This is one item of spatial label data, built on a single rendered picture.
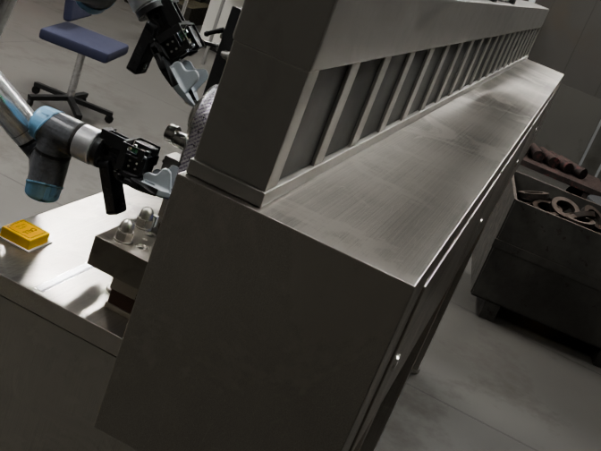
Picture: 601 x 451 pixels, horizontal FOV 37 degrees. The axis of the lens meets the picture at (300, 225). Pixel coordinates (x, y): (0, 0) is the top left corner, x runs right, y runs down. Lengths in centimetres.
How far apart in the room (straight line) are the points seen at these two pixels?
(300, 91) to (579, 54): 931
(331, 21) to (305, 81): 6
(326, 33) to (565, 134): 937
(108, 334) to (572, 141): 877
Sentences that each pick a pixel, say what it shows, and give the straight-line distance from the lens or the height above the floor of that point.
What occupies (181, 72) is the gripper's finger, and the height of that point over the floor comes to 132.
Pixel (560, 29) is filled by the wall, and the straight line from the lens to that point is 1009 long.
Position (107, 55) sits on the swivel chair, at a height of 48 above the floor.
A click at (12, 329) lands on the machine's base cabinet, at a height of 81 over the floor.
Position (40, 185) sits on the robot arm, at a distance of 194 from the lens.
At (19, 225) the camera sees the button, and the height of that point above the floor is 92.
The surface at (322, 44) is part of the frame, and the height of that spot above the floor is 160.
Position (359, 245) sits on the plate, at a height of 144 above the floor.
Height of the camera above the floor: 171
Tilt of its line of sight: 19 degrees down
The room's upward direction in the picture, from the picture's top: 21 degrees clockwise
